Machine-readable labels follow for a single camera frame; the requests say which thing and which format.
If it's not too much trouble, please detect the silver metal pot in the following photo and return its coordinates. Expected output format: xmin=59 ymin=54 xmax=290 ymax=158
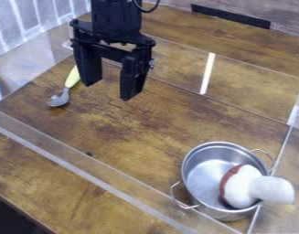
xmin=170 ymin=142 xmax=275 ymax=222

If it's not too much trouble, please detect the yellow handled metal spoon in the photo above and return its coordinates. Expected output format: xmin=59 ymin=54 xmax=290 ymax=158
xmin=48 ymin=67 xmax=80 ymax=107

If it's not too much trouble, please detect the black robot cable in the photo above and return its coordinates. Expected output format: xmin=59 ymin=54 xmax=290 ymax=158
xmin=133 ymin=0 xmax=162 ymax=14

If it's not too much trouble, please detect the white plush mushroom red cap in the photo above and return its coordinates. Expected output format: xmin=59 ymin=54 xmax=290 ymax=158
xmin=219 ymin=165 xmax=294 ymax=209

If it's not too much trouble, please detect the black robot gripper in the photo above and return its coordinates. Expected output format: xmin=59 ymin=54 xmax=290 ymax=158
xmin=70 ymin=0 xmax=157 ymax=101

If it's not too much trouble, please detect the black strip on table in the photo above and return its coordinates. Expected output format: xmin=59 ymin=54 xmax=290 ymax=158
xmin=191 ymin=4 xmax=271 ymax=29

